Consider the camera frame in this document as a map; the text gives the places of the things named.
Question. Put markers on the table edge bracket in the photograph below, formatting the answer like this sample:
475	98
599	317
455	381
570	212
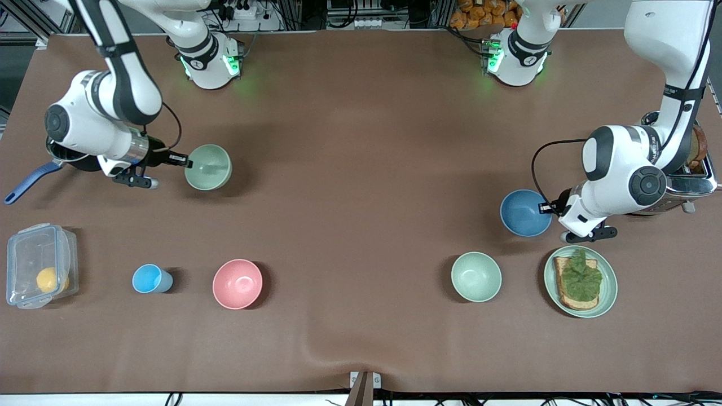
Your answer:
361	392

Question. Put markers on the glass lid with blue knob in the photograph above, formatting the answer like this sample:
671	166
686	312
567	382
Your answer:
54	151

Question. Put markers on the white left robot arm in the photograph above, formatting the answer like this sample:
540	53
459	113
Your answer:
615	163

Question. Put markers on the bag of orange buns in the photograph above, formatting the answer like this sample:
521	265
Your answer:
479	14

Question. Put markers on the blue bowl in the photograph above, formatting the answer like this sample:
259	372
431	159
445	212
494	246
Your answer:
522	214

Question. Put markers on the toast slice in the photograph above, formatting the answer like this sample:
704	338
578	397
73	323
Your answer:
564	299

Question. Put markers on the green lettuce leaf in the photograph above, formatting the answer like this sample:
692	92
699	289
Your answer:
581	279

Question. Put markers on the pink bowl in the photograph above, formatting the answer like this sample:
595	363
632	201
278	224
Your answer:
237	285

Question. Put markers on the dark brown bread slice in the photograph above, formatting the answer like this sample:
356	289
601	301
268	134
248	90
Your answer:
699	148

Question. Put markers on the beige and chrome toaster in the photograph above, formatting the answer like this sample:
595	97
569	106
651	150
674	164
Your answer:
691	183

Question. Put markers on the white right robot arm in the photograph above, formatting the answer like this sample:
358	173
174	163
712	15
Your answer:
121	84

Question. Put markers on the small white power strip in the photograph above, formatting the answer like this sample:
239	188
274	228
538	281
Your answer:
369	23

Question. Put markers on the pale green bowl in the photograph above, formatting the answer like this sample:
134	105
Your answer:
475	277
217	175

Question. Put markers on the yellow lemon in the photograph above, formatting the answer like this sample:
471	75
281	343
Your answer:
47	280

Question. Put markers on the pale green plate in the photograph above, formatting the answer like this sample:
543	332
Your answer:
609	282

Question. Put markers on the light blue plastic cup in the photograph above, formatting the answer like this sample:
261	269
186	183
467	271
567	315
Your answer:
146	279

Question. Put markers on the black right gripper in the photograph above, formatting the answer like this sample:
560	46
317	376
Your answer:
156	155

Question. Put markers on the white power strip with plugs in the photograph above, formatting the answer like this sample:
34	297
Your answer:
254	17

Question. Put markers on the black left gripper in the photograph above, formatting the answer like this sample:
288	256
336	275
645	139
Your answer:
561	201

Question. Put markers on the clear plastic lidded container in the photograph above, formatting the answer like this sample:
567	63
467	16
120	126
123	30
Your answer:
28	254

